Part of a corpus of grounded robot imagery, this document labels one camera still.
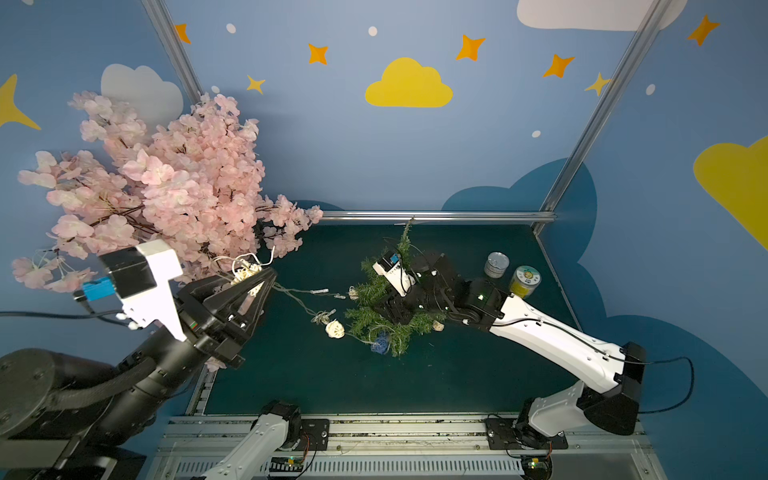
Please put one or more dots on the yellow green tin can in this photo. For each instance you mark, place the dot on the yellow green tin can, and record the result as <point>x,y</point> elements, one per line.
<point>525,281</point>

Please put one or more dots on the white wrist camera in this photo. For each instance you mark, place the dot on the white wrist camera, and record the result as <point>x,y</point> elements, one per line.
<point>390,266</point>
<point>140,278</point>

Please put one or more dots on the small circuit board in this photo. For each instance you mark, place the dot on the small circuit board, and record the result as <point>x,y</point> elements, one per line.
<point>536,468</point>
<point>285,466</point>

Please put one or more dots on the silver tin can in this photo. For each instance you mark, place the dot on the silver tin can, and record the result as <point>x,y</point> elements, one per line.
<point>496,265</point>

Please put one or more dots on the left small circuit board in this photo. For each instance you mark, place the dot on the left small circuit board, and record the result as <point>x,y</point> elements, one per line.
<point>285,466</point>

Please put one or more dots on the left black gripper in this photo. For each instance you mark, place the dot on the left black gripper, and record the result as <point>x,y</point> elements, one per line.
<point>207,322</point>

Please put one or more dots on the small green christmas tree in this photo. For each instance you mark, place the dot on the small green christmas tree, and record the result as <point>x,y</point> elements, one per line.
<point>405,248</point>

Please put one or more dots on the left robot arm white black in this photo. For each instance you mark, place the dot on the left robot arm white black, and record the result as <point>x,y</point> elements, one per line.
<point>66,417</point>

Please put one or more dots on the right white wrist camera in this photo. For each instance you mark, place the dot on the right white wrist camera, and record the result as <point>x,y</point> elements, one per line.
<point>390,266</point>

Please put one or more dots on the string lights with rattan balls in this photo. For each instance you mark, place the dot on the string lights with rattan balls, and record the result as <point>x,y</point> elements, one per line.
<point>335,329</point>

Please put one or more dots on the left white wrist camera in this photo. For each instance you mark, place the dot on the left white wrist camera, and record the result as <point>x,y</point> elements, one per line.
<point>140,278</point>

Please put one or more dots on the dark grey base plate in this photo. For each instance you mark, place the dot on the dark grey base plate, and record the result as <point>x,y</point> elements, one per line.
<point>313,435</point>

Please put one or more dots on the pink cherry blossom tree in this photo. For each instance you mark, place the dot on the pink cherry blossom tree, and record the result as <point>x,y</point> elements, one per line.
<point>195,183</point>

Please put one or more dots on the horizontal aluminium frame rail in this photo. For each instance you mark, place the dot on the horizontal aluminium frame rail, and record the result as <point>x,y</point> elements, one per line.
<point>438,217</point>

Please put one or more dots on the aluminium frame post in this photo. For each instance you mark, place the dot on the aluminium frame post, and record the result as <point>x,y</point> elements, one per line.
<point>640,44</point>
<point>162,22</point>

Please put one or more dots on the right small circuit board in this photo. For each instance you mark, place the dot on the right small circuit board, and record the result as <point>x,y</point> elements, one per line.
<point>536,468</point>

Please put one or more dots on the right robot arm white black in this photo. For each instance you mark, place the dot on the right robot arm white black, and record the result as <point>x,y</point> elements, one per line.
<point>609,377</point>

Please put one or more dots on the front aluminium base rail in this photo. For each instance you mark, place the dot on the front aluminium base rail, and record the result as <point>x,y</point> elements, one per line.
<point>456,446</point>

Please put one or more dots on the right aluminium frame post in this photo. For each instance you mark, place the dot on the right aluminium frame post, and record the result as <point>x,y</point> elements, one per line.
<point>640,44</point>

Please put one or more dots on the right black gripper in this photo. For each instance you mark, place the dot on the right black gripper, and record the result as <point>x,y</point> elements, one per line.
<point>417,291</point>

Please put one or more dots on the left aluminium frame post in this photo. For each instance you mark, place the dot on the left aluminium frame post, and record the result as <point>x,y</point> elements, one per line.
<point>162,22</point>

